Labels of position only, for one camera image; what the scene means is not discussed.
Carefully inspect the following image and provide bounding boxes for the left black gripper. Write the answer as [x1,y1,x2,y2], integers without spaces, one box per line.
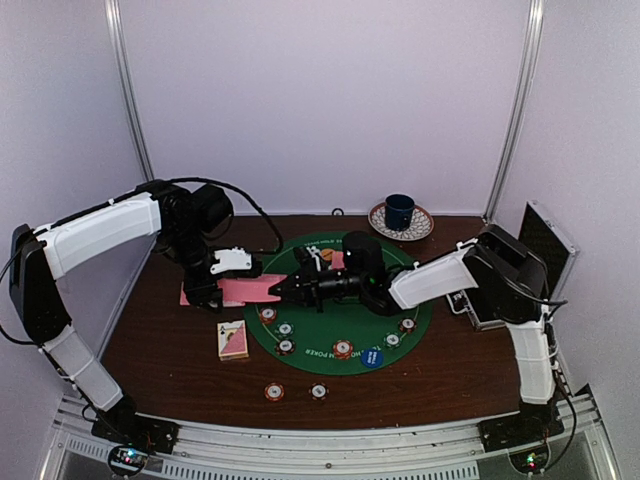
[164,223,223,313]

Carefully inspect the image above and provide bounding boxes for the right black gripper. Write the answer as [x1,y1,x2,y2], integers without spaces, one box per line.
[271,256,369,312]

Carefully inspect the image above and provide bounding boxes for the dealt red card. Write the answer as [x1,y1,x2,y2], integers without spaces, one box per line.
[179,284,191,306]

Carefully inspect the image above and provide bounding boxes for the orange chips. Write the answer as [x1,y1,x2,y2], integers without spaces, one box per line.
[333,340,353,360]
[259,307,277,325]

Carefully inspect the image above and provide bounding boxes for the red backed card deck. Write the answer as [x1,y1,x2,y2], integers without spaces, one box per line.
[218,274,286,307]

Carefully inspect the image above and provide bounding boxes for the green chips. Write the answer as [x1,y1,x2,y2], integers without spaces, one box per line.
[276,322,294,338]
[383,333,402,349]

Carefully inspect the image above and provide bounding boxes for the orange big blind button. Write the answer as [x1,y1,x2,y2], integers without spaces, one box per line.
[321,249,334,261]

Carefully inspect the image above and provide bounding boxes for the dark chips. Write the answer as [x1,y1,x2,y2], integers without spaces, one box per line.
[275,339,296,356]
[398,318,417,334]

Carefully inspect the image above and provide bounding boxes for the orange poker chip stack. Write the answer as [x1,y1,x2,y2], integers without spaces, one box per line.
[264,382,285,402]

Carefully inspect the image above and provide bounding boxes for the dark red poker chip stack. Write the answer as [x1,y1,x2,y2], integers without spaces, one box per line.
[309,382,329,401]

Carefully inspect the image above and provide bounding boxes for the blue small blind button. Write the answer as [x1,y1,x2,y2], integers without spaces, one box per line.
[360,348,384,369]

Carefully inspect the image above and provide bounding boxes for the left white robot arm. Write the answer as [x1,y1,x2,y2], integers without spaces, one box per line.
[3,178,253,444]

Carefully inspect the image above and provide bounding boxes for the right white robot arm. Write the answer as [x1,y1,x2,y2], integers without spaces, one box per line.
[268,225,560,442]

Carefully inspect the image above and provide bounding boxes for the round green poker mat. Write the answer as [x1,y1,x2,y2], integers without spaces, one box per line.
[241,230,434,376]

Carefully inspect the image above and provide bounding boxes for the dark blue mug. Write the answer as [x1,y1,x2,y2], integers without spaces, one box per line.
[384,193,415,231]

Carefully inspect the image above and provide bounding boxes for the patterned ceramic saucer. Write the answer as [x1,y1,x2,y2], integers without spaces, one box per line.
[367,203,434,242]

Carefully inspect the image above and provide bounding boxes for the aluminium poker chip case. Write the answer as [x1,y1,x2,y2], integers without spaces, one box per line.
[445,200,579,331]

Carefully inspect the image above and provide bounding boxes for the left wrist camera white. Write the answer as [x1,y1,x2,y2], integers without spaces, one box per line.
[209,247,253,275]

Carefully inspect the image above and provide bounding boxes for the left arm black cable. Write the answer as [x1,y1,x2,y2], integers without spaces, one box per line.
[149,175,284,251]

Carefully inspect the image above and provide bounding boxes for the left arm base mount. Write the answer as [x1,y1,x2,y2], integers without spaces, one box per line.
[91,415,180,454]

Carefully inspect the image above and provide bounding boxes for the front aluminium rail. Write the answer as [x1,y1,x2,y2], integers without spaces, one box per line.
[39,389,624,480]

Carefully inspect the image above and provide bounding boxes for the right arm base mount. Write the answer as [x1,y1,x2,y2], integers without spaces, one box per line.
[478,414,565,452]

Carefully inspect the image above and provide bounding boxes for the left aluminium frame post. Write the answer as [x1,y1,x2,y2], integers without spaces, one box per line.
[104,0,155,183]

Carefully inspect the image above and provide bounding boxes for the aluminium frame post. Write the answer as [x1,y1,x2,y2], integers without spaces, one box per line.
[483,0,545,223]
[104,0,155,183]

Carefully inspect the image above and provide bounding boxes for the right aluminium frame post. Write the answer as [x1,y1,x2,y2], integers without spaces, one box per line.
[483,0,545,223]

